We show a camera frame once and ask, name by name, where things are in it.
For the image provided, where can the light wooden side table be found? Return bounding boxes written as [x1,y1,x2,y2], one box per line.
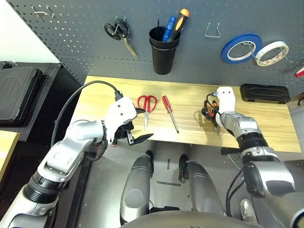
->
[0,130,21,182]

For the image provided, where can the flat black tool case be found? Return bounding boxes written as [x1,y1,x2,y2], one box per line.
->
[239,83,291,105]

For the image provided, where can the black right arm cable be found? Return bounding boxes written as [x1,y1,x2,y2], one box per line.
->
[225,166,245,217]

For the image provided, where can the silver right robot leg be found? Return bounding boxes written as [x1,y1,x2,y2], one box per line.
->
[178,154,225,216]

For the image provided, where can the silver robot leg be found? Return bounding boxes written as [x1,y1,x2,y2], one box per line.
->
[120,150,154,225]
[178,154,225,216]

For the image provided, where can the black ribbed plastic case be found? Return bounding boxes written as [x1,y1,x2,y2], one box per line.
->
[0,67,47,127]

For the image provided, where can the black table bracket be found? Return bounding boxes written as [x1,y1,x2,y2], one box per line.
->
[220,147,242,156]

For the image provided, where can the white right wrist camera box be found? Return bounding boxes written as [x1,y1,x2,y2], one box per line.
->
[215,86,236,114]

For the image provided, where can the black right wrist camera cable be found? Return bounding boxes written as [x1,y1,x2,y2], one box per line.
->
[206,92,223,117]

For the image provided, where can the blue handled screwdriver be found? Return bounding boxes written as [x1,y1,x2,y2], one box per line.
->
[162,16,177,42]

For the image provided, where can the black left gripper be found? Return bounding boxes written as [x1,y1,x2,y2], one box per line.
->
[113,107,154,146]

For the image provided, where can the long black floor tape strip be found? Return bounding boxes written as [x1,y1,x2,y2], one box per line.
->
[156,180,181,187]

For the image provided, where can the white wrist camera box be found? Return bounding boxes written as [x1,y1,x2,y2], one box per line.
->
[215,86,236,114]
[104,96,138,144]

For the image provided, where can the orange black handled screwdriver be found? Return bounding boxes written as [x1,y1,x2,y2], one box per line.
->
[167,8,190,42]

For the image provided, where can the orange black pliers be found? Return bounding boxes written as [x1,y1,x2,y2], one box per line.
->
[201,100,221,136]

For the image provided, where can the blue tape roll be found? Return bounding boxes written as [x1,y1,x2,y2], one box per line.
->
[220,33,264,64]

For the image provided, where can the black plastic cup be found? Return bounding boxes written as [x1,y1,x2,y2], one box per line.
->
[149,26,181,76]

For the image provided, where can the red handled scissors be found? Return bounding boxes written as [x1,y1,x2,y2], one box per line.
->
[137,95,157,131]

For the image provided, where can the black handled scissors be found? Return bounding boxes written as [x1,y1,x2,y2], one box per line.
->
[104,16,138,59]

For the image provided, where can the white floor wire bundle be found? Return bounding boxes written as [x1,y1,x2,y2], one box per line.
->
[229,155,243,169]

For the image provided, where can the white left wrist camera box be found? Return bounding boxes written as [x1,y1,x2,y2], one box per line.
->
[104,96,138,144]

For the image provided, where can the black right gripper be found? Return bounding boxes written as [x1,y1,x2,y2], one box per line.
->
[201,107,216,122]

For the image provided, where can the long steel peg hook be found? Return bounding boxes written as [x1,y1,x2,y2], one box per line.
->
[280,56,302,72]

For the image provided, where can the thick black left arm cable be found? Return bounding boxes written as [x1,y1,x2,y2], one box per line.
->
[51,80,124,148]

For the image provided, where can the grey robot torso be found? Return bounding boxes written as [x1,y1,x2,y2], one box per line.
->
[120,210,262,228]

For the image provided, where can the grey metal pegboard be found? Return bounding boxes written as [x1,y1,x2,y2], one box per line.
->
[7,0,304,98]

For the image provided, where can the double steel peg hook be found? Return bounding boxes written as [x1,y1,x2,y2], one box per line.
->
[31,5,55,19]

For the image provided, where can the white tape roll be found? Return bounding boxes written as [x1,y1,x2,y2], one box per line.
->
[255,41,290,67]

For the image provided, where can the red handled screwdriver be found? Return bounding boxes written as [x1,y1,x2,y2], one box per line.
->
[161,95,180,134]

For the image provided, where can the black flight case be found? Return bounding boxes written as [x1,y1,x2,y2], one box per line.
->
[0,61,84,143]

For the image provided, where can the silver bystander sneaker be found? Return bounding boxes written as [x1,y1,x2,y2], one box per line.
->
[239,199,258,225]

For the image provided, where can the steel tape peg hook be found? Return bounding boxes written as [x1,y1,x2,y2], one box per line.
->
[242,41,257,59]

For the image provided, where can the silver left robot leg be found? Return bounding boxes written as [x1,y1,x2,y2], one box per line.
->
[120,150,154,225]

